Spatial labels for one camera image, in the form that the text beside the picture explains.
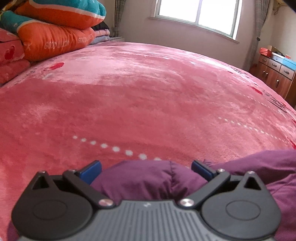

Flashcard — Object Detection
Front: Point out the purple down jacket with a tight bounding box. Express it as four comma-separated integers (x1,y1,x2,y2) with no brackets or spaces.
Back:
6,149,296,241

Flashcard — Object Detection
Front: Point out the folded clothes stack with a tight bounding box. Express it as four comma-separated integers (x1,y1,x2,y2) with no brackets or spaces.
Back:
90,22,110,45

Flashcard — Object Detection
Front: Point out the pink heart-print bed cover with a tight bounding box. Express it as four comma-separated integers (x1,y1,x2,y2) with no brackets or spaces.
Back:
1,42,295,240

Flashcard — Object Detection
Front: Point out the brown wooden dresser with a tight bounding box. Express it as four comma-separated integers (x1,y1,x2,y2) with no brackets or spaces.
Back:
250,53,295,108

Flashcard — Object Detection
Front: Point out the pink heart-print pillow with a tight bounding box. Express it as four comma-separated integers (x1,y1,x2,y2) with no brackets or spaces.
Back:
0,28,30,86

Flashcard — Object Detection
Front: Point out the red box on dresser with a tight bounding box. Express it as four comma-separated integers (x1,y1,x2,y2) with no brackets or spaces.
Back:
259,48,272,58

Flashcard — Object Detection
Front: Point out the blue box on dresser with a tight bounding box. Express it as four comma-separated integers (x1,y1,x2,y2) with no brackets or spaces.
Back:
271,52,296,71

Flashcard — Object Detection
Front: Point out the orange teal folded quilt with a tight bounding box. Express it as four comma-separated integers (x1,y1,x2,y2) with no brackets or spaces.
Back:
1,1,106,62

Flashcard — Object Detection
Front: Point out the left plaid curtain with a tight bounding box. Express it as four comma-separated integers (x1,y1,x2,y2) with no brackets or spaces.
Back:
112,0,126,37

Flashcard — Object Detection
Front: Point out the plaid curtain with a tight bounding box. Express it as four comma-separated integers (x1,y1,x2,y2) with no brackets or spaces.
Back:
112,0,126,37
243,0,270,71

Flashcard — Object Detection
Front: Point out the right plaid curtain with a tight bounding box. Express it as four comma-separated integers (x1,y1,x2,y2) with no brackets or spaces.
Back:
243,0,270,71

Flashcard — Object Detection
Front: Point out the window with white frame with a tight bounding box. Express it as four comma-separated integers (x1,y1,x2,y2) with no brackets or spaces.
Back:
149,0,242,42

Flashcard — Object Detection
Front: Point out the wall air conditioner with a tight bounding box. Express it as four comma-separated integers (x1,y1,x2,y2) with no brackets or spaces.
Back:
273,0,287,8

